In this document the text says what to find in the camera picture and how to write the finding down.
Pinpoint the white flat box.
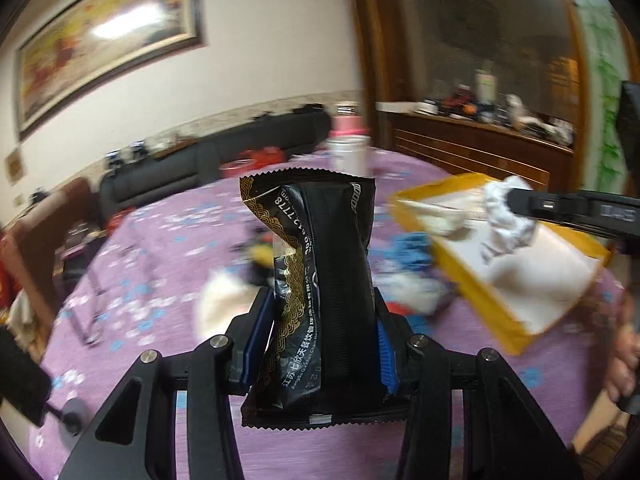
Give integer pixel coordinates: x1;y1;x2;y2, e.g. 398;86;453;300
375;101;427;114

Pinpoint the bamboo print glass panel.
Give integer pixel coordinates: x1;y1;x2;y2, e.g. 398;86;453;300
565;0;631;196

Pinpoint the wooden partition frame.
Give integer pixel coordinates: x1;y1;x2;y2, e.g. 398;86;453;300
345;0;640;201

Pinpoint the black gold-print snack packet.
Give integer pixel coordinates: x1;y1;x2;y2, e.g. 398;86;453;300
239;167;408;428

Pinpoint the person's right hand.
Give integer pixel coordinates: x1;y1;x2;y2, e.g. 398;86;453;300
602;290;640;403

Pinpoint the brown leather chair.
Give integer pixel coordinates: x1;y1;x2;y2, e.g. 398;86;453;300
7;177;103;321

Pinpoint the yellow tray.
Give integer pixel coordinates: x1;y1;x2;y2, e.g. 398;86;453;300
390;172;612;356

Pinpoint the white plastic packet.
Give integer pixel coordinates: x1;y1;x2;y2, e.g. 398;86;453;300
400;200;471;238

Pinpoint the wooden brick-pattern counter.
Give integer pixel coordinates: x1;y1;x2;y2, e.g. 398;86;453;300
390;110;576;192

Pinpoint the white green bottle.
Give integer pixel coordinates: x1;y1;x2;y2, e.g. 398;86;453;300
475;67;498;103

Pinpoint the pink water bottle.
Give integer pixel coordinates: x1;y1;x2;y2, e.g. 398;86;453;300
327;102;373;153

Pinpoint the pile of counter clutter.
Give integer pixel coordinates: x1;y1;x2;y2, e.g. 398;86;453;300
425;85;576;142

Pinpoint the purple floral tablecloth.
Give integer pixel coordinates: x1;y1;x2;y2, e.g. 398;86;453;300
40;147;626;480

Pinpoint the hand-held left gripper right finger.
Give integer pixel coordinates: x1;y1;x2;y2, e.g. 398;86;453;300
372;287;583;480

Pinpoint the white plastic jar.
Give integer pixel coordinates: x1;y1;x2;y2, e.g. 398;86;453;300
325;135;373;177

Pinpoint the blue sock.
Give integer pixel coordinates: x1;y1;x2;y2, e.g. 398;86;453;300
382;232;436;273

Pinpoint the black sofa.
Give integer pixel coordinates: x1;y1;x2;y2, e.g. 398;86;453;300
100;107;333;211

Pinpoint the red plastic bag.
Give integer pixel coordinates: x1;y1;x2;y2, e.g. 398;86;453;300
240;146;286;163

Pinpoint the white sock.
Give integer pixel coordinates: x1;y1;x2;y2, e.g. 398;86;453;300
477;176;538;263

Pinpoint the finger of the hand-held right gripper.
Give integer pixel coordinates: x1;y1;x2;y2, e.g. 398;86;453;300
501;185;582;224

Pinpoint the framed wall painting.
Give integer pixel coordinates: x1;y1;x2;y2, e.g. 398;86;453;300
14;0;206;141

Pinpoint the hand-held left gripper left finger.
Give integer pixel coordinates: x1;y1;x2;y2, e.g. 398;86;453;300
62;287;278;480

